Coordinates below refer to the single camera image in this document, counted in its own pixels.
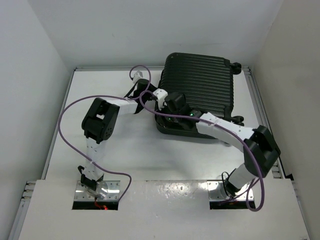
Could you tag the aluminium frame rail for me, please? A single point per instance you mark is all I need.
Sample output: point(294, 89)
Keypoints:
point(278, 170)

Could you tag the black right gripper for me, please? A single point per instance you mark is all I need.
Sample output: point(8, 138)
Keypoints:
point(164, 123)

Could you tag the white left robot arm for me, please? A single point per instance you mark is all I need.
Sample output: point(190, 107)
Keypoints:
point(98, 126)

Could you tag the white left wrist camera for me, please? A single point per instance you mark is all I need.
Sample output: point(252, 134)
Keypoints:
point(137, 76)

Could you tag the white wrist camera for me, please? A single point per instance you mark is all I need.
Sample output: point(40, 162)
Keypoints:
point(137, 76)
point(160, 95)

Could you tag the black hard-shell suitcase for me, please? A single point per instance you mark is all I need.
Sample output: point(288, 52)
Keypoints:
point(207, 82)

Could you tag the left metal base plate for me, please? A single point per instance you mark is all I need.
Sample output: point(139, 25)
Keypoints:
point(106, 191)

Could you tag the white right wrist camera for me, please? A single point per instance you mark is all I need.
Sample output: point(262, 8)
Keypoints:
point(160, 95)

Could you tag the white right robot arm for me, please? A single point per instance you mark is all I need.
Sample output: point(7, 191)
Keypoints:
point(259, 148)

